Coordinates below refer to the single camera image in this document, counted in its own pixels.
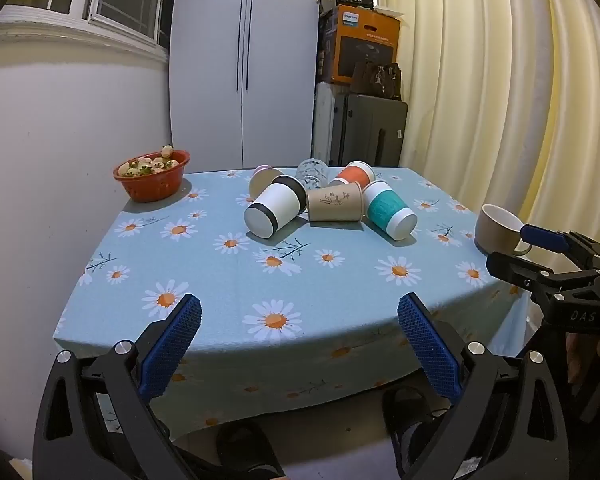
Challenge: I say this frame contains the teal and white cup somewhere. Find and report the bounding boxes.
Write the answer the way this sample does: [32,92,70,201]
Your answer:
[362,180,418,241]

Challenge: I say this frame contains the clear glass cup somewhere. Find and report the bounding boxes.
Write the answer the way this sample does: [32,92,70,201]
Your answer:
[295,158,329,188]

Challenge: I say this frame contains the cream cup with pink rim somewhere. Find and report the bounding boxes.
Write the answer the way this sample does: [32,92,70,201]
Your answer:
[248,164,285,201]

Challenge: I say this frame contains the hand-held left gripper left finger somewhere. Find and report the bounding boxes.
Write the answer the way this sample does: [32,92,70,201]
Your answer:
[32,294,203,480]

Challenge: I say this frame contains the orange and white cup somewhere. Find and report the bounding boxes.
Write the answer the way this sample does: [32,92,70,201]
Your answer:
[328,161,376,188]

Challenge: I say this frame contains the beige mug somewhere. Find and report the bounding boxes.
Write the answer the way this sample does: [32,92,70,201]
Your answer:
[475,204,533,256]

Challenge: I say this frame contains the red bowl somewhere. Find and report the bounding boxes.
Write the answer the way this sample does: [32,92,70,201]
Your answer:
[112,150,191,203]

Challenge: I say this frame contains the black slipper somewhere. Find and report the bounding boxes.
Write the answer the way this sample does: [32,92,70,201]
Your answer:
[382,385,453,461]
[215,420,286,480]

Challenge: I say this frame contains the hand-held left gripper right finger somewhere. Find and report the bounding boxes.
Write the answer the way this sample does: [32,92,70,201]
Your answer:
[397,292,571,480]

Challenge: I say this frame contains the brown paper cup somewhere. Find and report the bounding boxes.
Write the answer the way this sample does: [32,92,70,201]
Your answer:
[306,181,366,222]

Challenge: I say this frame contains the white cup with black bands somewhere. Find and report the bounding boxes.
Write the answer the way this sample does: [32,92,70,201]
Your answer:
[244,175,308,240]

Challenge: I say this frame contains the white suitcase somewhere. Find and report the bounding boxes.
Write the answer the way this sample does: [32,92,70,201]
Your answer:
[311,81,348,166]

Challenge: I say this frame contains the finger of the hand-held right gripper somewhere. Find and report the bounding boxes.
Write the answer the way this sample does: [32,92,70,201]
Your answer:
[486,251,600,306]
[521,224,600,273]

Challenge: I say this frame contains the blue daisy print tablecloth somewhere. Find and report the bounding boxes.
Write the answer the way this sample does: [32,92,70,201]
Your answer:
[54,166,536,438]

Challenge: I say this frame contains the grey suitcase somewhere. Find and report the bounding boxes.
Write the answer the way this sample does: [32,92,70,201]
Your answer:
[330,92,409,168]

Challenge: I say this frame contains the white wardrobe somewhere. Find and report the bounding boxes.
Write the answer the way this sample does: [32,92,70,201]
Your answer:
[169,0,326,171]

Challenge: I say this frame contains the pile of pale fruits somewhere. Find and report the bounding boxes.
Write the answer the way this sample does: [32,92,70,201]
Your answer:
[117,145,180,177]

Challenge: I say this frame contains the cream curtain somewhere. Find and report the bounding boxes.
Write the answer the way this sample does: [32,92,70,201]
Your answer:
[370,0,600,281]

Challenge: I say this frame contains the brown handbag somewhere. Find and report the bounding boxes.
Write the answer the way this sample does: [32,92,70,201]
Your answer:
[351,57,402,100]

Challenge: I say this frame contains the orange cardboard box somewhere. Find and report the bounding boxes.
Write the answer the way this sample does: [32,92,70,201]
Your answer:
[316,4,402,86]

